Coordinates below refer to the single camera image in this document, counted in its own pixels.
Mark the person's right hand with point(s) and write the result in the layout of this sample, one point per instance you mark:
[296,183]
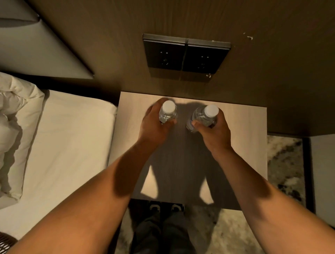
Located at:
[213,136]

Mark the person's left hand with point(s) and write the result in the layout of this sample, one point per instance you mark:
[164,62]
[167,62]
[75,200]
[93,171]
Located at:
[153,125]

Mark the person's right thumb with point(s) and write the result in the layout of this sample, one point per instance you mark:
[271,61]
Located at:
[200,125]

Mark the person's left thumb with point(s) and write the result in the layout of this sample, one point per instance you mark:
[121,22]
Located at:
[168,123]

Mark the clear water bottle white cap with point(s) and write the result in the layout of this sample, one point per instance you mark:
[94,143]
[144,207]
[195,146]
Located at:
[205,115]
[168,107]

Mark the person's right forearm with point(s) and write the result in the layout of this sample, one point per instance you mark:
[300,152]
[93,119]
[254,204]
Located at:
[267,204]

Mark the person's left forearm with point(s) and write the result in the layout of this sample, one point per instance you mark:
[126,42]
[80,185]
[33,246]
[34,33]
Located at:
[91,204]

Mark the person's right dark shoe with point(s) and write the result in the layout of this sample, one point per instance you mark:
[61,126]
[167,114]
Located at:
[177,207]

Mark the person's dark shoe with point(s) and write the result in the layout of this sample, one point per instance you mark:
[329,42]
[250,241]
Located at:
[155,207]
[177,207]

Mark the person's left dark shoe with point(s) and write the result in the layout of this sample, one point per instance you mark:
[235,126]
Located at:
[155,207]

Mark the white bed sheet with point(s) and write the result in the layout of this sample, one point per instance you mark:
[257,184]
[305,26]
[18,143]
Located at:
[70,146]

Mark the person's dark trousers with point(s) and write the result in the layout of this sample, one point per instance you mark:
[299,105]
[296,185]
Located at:
[161,233]

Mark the white pillow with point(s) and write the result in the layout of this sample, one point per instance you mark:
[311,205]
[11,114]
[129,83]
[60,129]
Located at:
[15,125]

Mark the grey upholstered headboard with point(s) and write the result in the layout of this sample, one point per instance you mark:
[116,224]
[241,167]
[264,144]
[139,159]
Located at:
[34,49]

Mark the dark wall power outlet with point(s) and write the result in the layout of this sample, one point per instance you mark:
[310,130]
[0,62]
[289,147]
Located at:
[204,57]
[165,53]

